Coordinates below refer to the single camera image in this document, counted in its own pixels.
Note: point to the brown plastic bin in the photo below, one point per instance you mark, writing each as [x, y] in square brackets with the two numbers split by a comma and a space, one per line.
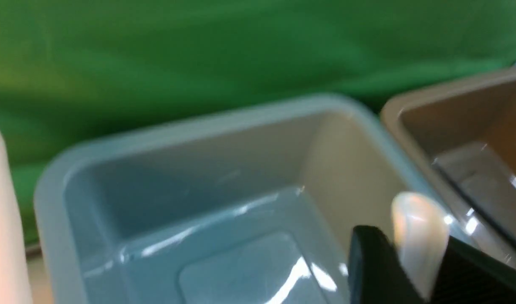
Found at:
[462, 137]

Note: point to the green cloth backdrop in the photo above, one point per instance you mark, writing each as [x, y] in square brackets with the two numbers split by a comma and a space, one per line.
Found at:
[74, 70]

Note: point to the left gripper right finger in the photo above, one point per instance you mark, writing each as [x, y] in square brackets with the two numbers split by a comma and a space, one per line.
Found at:
[469, 276]

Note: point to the white ceramic soup spoon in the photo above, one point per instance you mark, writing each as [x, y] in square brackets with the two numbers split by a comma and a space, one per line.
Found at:
[420, 237]

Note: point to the blue plastic bin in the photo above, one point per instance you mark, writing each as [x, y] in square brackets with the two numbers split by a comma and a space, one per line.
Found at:
[250, 206]

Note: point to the large white plastic bin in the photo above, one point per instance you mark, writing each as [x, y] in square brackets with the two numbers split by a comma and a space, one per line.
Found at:
[14, 281]

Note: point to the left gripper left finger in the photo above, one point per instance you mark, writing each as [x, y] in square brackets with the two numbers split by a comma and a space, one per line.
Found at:
[375, 273]

